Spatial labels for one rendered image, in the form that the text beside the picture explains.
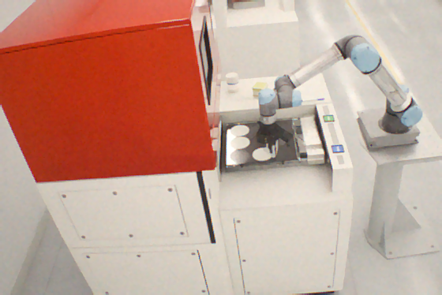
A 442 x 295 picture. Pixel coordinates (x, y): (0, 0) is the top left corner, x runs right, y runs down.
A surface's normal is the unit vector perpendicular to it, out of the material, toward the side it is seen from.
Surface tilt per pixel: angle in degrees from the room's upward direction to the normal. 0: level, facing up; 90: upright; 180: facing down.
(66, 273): 0
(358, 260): 0
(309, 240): 90
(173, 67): 90
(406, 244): 0
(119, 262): 90
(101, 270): 90
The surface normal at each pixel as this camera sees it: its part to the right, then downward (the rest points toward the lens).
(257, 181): -0.13, -0.79
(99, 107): -0.04, 0.61
